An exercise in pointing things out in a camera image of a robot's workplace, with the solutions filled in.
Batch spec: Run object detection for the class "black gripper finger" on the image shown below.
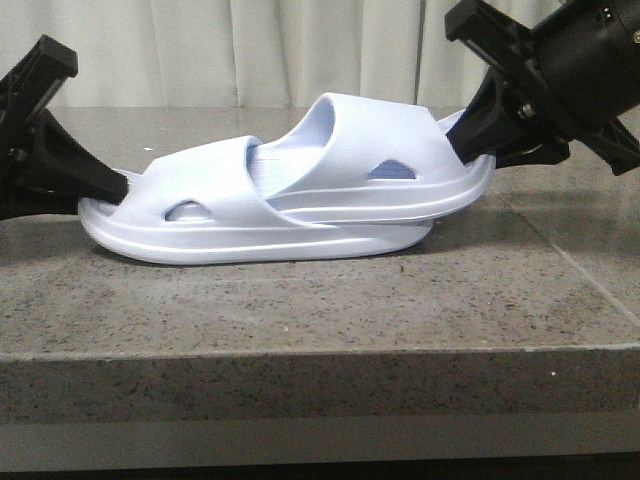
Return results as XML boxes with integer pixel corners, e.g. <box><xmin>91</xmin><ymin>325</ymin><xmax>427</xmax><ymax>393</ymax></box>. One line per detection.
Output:
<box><xmin>492</xmin><ymin>137</ymin><xmax>570</xmax><ymax>168</ymax></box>
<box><xmin>447</xmin><ymin>69</ymin><xmax>542</xmax><ymax>164</ymax></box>
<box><xmin>19</xmin><ymin>110</ymin><xmax>128</xmax><ymax>204</ymax></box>

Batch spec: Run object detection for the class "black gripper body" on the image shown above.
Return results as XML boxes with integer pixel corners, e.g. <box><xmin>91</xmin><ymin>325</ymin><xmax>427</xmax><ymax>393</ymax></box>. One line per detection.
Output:
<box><xmin>445</xmin><ymin>1</ymin><xmax>639</xmax><ymax>175</ymax></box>
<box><xmin>1</xmin><ymin>35</ymin><xmax>78</xmax><ymax>220</ymax></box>

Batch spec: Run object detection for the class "light blue slipper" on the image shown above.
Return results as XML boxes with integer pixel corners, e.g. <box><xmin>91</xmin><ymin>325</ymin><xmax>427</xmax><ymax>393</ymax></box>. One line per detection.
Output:
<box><xmin>247</xmin><ymin>93</ymin><xmax>495</xmax><ymax>224</ymax></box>
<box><xmin>78</xmin><ymin>136</ymin><xmax>433</xmax><ymax>265</ymax></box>

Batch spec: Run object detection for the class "beige curtain backdrop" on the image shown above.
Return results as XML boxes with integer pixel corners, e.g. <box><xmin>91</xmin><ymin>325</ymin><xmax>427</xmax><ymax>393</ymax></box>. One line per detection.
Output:
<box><xmin>0</xmin><ymin>0</ymin><xmax>640</xmax><ymax>109</ymax></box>

